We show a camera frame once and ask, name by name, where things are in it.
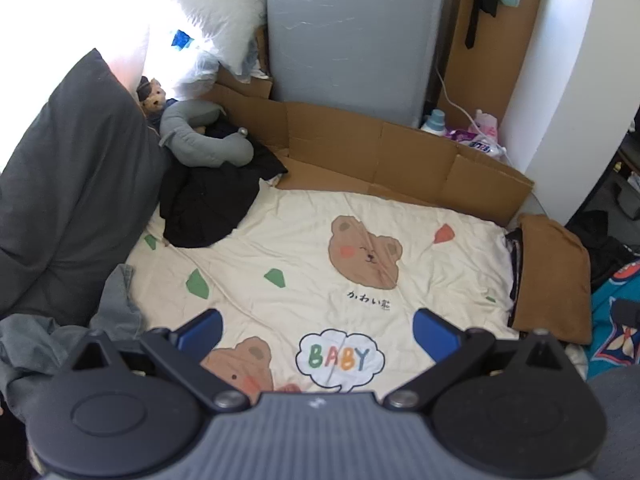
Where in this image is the white fluffy pillow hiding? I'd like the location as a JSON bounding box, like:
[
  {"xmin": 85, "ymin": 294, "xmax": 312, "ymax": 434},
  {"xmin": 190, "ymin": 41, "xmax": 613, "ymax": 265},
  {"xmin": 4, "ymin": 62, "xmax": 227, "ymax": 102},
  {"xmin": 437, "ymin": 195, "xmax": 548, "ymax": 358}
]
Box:
[{"xmin": 145, "ymin": 0, "xmax": 268, "ymax": 101}]

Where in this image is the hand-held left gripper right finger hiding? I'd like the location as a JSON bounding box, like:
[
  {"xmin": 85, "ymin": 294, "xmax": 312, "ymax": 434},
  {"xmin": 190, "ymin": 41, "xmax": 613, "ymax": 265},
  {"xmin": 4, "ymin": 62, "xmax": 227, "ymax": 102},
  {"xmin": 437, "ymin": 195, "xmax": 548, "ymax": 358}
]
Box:
[{"xmin": 382, "ymin": 307, "xmax": 578, "ymax": 411}]

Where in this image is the teal patterned cloth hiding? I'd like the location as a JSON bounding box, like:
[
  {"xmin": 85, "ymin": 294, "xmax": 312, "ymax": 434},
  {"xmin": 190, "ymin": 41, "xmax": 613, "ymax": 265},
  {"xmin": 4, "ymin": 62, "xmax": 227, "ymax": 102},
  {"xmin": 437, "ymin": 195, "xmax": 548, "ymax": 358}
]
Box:
[{"xmin": 585, "ymin": 257, "xmax": 640, "ymax": 381}]

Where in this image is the black hanging strap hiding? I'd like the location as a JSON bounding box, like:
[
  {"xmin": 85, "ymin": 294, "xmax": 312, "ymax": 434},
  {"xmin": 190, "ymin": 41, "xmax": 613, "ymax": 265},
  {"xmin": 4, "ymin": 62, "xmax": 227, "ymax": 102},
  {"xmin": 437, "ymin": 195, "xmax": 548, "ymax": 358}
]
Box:
[{"xmin": 464, "ymin": 0, "xmax": 501, "ymax": 51}]

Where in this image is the dark grey pillow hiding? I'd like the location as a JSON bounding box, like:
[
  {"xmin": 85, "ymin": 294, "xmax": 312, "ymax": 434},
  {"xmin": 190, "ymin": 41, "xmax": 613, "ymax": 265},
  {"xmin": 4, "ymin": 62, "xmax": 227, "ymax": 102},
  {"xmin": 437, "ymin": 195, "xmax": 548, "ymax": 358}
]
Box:
[{"xmin": 0, "ymin": 49, "xmax": 168, "ymax": 326}]

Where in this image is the cream bear-print blanket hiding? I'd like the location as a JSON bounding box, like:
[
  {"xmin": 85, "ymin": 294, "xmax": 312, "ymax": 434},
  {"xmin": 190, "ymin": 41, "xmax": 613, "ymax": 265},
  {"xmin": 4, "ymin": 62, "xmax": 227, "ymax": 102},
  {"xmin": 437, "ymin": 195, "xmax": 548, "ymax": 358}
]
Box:
[{"xmin": 125, "ymin": 180, "xmax": 588, "ymax": 396}]

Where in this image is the white cable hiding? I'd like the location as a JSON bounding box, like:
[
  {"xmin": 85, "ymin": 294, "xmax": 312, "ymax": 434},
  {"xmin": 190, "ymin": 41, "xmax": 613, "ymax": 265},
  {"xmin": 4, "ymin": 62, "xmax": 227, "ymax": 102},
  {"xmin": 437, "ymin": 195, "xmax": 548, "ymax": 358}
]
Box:
[{"xmin": 434, "ymin": 64, "xmax": 513, "ymax": 166}]

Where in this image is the pink plastic bag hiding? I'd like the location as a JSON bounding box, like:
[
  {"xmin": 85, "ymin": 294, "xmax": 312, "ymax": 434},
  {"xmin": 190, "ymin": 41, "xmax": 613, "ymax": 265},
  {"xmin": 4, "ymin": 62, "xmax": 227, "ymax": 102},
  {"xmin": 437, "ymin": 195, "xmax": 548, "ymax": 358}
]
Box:
[{"xmin": 472, "ymin": 110, "xmax": 500, "ymax": 142}]

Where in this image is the grey-blue garment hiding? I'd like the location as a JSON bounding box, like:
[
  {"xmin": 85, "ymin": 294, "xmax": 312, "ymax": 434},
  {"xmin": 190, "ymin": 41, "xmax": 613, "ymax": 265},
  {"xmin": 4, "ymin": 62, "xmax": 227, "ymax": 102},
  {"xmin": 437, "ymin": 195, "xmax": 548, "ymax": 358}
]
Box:
[{"xmin": 0, "ymin": 264, "xmax": 146, "ymax": 421}]

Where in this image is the purple detergent pouch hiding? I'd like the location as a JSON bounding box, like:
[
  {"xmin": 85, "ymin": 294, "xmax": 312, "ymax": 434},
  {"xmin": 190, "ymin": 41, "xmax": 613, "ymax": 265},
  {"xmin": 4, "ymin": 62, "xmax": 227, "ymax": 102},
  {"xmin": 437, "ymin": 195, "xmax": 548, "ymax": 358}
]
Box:
[{"xmin": 445, "ymin": 129, "xmax": 507, "ymax": 158}]

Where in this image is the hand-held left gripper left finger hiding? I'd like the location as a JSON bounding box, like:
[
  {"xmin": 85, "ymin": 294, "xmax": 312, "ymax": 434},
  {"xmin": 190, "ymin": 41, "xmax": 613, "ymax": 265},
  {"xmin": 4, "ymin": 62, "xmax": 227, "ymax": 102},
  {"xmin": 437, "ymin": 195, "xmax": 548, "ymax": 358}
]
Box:
[{"xmin": 55, "ymin": 308, "xmax": 251, "ymax": 413}]

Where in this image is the folded cardboard sheet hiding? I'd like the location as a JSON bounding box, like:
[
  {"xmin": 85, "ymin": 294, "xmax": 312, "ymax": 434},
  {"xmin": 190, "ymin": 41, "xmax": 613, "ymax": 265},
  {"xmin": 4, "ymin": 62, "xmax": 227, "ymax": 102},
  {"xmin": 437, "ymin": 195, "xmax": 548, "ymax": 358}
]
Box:
[{"xmin": 200, "ymin": 82, "xmax": 536, "ymax": 228}]

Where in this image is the detergent bottle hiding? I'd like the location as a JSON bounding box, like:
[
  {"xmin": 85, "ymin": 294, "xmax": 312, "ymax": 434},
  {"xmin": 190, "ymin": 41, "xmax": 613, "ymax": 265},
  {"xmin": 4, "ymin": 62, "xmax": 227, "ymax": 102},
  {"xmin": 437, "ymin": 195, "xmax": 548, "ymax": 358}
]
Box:
[{"xmin": 420, "ymin": 109, "xmax": 447, "ymax": 136}]

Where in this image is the grey plastic-wrapped appliance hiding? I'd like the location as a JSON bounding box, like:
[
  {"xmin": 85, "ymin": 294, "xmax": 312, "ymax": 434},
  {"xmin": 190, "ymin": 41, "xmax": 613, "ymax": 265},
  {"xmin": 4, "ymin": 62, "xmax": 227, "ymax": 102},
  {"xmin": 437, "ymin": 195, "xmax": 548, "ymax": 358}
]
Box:
[{"xmin": 265, "ymin": 0, "xmax": 448, "ymax": 128}]

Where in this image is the grey neck pillow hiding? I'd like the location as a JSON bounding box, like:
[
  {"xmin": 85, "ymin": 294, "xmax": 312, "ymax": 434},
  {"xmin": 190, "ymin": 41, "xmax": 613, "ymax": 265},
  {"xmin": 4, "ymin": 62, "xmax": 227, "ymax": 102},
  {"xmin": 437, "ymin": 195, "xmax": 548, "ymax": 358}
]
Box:
[{"xmin": 159, "ymin": 100, "xmax": 255, "ymax": 168}]

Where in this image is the brown printed t-shirt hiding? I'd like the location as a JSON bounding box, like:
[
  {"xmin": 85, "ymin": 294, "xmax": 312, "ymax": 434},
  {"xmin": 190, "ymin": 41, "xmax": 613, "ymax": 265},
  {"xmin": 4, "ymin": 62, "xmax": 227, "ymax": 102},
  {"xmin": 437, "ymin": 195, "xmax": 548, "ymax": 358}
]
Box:
[{"xmin": 511, "ymin": 213, "xmax": 593, "ymax": 346}]

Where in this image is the crumpled black garment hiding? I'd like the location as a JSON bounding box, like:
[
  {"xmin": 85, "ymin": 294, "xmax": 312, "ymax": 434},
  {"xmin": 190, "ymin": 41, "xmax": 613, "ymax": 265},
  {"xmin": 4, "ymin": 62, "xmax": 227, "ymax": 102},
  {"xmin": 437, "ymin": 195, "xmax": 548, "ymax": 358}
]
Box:
[{"xmin": 159, "ymin": 119, "xmax": 290, "ymax": 249}]

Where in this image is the teddy bear plush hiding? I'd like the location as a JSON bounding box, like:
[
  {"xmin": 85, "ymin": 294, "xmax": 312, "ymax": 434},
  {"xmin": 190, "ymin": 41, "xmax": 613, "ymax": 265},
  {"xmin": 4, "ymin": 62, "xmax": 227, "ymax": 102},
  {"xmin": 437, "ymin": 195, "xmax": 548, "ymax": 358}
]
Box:
[{"xmin": 136, "ymin": 76, "xmax": 168, "ymax": 117}]

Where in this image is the black cloth pile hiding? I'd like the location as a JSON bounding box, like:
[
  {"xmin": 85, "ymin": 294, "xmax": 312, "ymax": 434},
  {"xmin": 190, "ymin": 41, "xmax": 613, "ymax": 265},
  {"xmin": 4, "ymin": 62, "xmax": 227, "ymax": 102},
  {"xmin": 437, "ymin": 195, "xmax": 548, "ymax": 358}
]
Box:
[{"xmin": 567, "ymin": 209, "xmax": 640, "ymax": 293}]

